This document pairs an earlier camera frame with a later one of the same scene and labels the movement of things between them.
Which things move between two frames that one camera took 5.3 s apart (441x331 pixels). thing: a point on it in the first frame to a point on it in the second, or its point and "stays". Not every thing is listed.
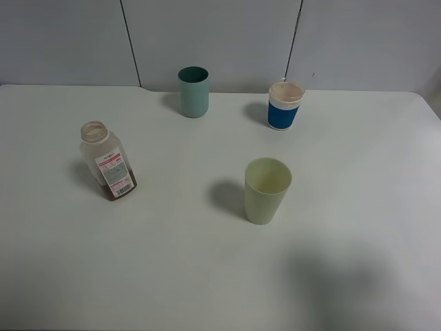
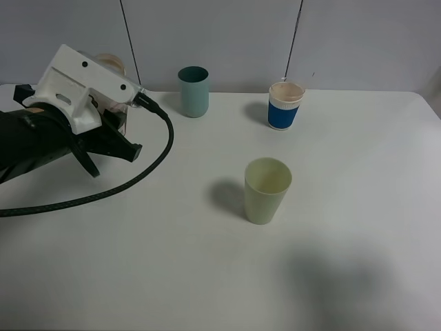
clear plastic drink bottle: x=107 y=161 to x=115 y=63
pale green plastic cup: x=267 y=181 stays
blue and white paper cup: x=284 y=98 stays
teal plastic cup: x=193 y=83 stays
